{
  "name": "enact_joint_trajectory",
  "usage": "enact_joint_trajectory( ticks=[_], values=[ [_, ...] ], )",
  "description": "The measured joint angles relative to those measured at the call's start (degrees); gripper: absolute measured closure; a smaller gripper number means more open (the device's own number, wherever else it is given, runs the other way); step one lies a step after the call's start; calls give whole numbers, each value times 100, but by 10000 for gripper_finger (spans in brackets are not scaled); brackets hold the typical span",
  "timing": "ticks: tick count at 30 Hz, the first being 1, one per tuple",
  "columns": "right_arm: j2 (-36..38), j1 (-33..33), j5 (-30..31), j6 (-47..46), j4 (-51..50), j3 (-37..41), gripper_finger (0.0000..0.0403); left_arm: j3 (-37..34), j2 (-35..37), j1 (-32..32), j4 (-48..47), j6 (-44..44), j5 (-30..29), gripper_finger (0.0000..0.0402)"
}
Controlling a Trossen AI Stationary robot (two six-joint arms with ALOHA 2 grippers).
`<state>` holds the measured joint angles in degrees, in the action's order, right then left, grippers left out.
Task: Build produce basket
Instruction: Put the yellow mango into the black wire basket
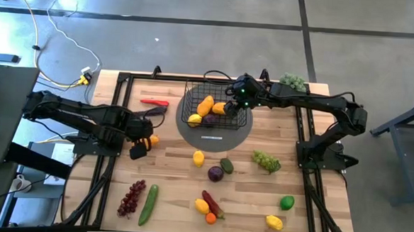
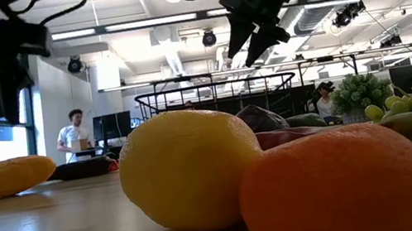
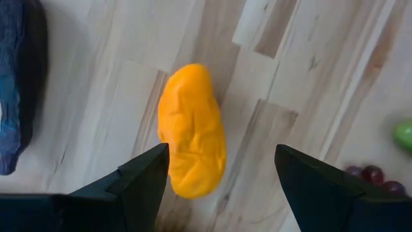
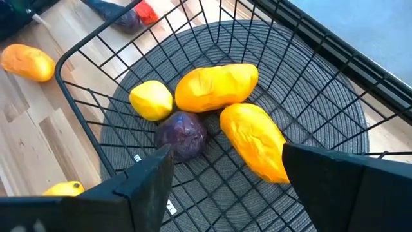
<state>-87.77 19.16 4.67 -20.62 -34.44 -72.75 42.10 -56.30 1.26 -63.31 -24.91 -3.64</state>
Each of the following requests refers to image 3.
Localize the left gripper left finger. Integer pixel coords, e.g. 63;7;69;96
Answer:
0;143;171;232

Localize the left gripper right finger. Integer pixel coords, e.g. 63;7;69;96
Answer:
274;144;412;232

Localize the red grape bunch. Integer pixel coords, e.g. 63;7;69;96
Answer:
343;164;408;197

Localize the orange-yellow mango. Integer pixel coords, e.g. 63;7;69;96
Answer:
156;63;227;200

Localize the green cucumber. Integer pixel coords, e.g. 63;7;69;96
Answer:
391;118;412;153

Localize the dark blue cloth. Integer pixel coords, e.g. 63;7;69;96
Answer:
0;0;49;177

